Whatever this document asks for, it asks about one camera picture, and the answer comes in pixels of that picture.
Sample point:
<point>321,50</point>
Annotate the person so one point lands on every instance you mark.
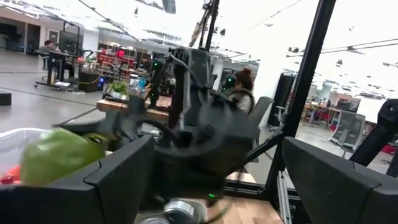
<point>49,45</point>
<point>244,90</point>

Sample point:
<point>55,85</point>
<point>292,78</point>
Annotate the black standing desk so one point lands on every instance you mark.
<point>57,67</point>

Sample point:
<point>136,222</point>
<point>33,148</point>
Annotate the olive label tin can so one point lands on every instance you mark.
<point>152,220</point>

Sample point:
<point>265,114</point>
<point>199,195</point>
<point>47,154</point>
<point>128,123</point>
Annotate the clear plastic storage bin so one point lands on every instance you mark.
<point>12,146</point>

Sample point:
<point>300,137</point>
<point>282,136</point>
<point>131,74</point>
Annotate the black aluminium rig frame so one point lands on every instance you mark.
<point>306,62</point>

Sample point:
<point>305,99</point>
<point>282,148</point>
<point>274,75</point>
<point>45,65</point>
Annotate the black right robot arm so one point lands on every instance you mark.
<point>192,81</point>

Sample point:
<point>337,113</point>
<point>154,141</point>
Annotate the green apple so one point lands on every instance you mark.
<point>59,155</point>

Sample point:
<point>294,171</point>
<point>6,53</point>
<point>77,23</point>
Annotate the bright red apple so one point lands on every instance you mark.
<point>9,177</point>

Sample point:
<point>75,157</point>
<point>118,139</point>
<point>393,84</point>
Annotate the grey mesh office chair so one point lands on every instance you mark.
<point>348,129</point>

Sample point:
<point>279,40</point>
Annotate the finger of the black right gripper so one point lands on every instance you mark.
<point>93,126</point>

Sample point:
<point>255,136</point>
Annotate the teal label tuna can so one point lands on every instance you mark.
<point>182,211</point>

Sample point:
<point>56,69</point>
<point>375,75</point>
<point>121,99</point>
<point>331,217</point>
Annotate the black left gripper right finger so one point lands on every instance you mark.
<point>335,193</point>

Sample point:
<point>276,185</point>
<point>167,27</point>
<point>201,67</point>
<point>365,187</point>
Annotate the green potted plant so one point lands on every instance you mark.
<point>119,88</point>

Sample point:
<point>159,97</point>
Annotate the red parts shelving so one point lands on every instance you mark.
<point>115,63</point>

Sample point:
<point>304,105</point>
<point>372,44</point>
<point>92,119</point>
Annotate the wooden workbench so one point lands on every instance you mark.
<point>124,107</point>

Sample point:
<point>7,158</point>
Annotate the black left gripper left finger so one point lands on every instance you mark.
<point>118,193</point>

